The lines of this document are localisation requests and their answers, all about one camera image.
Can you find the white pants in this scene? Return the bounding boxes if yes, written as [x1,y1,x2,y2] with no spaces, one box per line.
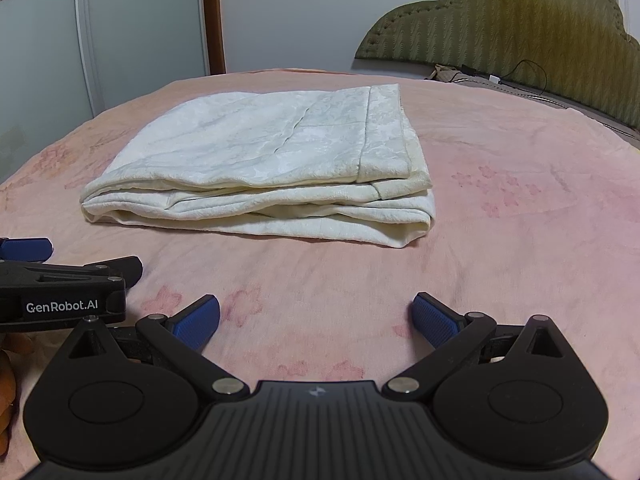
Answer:
[80,82,437,250]

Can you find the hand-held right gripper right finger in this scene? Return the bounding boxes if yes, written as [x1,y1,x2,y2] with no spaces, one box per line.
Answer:
[382,291,576,401]

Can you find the person's left hand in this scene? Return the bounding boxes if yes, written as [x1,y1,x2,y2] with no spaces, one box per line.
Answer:
[0,332,20,457]

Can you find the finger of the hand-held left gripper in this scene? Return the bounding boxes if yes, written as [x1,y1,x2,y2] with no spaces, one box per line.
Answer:
[0,256,144,291]
[0,236,54,264]

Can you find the green padded headboard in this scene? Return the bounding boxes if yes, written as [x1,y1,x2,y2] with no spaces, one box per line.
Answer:
[354,0,640,132]

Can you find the pink blanket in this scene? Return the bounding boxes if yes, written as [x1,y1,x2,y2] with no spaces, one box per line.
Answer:
[0,67,640,480]

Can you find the wardrobe sliding door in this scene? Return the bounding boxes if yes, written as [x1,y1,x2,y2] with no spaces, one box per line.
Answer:
[0,0,211,183]

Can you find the black charger cable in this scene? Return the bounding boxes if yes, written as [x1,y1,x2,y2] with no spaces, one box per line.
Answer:
[457,59,640,111]

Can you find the brown wooden door frame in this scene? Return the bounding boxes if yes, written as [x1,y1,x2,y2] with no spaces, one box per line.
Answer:
[201,0,227,75]

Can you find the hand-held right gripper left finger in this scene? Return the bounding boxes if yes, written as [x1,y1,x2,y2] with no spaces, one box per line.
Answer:
[67,294,251,401]

